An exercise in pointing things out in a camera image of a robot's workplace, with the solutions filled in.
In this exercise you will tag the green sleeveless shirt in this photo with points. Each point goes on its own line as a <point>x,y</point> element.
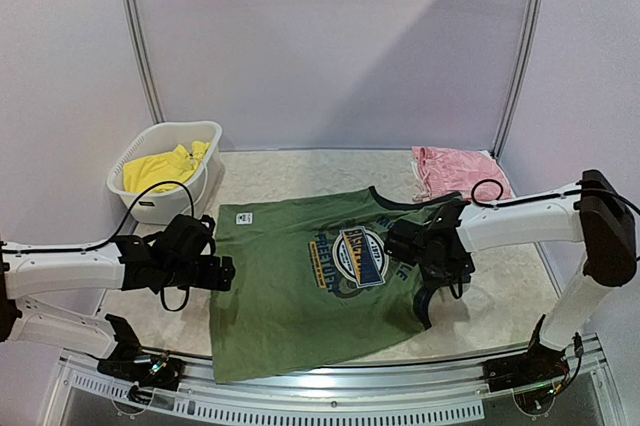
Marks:
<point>313,284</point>

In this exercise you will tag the white folded garment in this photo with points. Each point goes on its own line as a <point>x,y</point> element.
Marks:
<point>489,154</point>

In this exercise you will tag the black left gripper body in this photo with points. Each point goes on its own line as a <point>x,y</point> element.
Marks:
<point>183,275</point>

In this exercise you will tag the left aluminium corner post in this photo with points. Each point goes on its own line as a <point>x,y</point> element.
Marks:
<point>141,57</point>

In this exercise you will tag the aluminium corner post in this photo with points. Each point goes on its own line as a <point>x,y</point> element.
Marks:
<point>141,57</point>
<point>523,54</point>

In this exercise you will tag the aluminium front rail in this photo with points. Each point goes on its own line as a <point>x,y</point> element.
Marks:
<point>454,391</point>

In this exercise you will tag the white plastic laundry basket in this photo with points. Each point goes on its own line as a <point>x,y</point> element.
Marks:
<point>188,198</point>

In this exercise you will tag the yellow garment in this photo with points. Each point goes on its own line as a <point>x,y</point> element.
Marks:
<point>178,165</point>

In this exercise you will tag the right aluminium corner post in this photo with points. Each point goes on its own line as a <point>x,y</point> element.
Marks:
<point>523,54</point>

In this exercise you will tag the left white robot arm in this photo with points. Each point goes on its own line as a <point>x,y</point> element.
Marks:
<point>122,263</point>

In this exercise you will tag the pink folded shorts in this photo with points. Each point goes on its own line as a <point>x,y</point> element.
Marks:
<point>441,171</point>

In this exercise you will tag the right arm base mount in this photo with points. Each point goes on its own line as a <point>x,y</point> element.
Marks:
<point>537,376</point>

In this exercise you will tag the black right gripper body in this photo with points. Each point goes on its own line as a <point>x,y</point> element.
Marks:
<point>451,271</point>

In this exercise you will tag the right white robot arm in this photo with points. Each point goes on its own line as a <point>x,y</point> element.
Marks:
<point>588,213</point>

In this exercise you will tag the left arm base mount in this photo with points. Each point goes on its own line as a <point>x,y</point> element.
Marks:
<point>144,371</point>

